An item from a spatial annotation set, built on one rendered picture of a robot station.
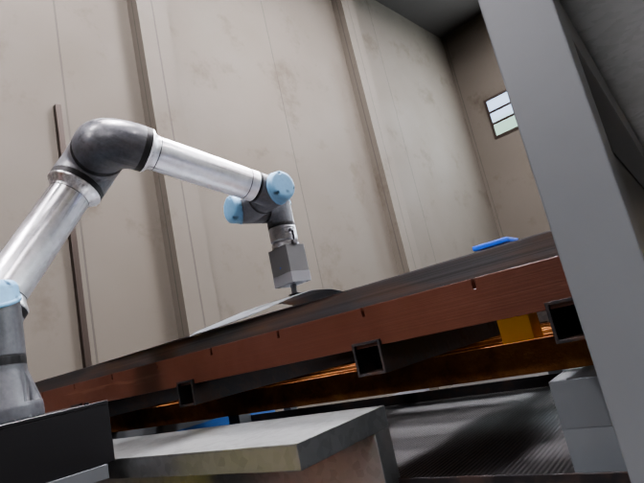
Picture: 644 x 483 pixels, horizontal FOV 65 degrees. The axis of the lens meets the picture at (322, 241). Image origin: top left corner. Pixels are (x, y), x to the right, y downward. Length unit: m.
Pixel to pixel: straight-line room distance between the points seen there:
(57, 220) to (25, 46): 3.55
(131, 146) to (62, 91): 3.44
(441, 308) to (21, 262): 0.78
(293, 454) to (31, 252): 0.69
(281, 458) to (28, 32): 4.33
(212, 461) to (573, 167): 0.58
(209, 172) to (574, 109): 0.92
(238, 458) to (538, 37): 0.57
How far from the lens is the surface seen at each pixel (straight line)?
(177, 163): 1.14
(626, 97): 0.93
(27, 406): 0.92
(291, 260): 1.34
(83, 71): 4.71
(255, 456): 0.68
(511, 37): 0.36
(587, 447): 0.75
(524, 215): 9.33
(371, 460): 0.78
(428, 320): 0.73
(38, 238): 1.13
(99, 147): 1.12
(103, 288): 4.01
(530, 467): 0.86
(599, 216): 0.32
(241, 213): 1.31
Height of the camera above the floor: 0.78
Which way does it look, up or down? 12 degrees up
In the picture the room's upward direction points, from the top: 12 degrees counter-clockwise
